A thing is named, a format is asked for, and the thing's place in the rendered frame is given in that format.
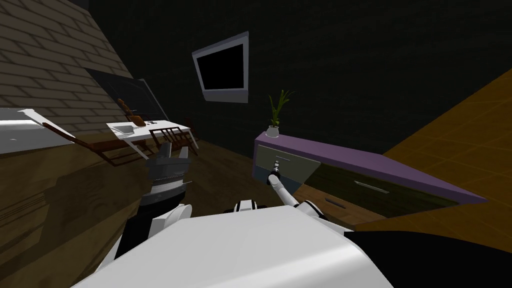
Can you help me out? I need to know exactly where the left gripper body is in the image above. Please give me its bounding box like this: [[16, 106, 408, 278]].
[[144, 157, 192, 182]]

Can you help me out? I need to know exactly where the brown wooden chair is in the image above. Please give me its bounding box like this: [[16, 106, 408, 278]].
[[148, 125, 200, 158], [41, 121, 155, 167]]

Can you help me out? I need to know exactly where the grey drawer front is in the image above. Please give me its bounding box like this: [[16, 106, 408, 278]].
[[255, 144, 322, 182]]

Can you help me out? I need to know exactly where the white desk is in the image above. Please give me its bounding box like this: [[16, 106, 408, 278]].
[[105, 98, 191, 161]]

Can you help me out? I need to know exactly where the green plant in white pot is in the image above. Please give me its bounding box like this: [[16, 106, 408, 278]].
[[265, 89, 296, 139]]

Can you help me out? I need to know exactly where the dark window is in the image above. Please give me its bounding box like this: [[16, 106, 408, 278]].
[[85, 67, 169, 123]]

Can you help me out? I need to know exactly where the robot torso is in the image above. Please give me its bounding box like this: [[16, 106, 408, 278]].
[[71, 198, 395, 288]]

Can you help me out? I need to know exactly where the purple cabinet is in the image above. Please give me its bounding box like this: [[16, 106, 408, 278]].
[[251, 131, 490, 220]]

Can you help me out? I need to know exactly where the white table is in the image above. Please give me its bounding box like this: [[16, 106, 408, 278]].
[[0, 107, 78, 155]]

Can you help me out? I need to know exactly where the grey-framed black wall picture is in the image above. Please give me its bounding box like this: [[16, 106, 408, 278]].
[[191, 31, 250, 105]]

